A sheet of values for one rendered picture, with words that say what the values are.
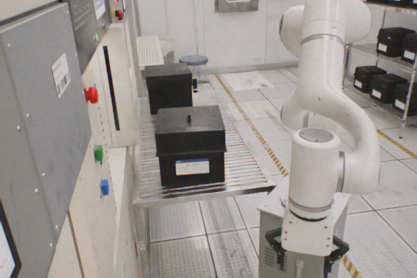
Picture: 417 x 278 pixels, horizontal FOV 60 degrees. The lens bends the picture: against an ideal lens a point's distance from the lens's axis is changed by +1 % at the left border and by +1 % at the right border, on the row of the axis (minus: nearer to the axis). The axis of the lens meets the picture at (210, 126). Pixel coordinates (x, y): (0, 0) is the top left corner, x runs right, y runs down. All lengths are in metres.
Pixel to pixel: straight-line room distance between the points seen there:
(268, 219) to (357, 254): 1.10
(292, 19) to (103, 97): 0.92
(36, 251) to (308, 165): 0.44
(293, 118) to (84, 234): 0.77
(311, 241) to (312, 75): 0.33
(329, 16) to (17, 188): 0.64
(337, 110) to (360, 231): 1.96
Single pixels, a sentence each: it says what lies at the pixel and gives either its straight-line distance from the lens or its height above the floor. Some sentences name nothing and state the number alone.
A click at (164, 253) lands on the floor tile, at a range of 2.38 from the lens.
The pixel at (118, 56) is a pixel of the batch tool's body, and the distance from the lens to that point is 1.56.
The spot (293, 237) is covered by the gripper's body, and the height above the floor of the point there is 1.10.
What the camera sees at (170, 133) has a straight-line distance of 1.44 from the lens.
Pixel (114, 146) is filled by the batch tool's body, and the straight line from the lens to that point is 1.70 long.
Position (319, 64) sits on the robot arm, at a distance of 0.74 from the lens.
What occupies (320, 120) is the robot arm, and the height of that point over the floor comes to 1.13.
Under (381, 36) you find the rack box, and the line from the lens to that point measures 4.31.
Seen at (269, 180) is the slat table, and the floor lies 0.76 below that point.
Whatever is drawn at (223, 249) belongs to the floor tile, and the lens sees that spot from 2.36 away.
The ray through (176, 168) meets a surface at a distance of 1.51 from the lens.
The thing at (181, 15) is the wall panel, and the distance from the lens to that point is 5.68.
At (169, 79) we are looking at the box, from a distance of 2.25.
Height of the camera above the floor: 1.61
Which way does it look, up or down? 24 degrees down
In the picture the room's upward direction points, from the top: 2 degrees counter-clockwise
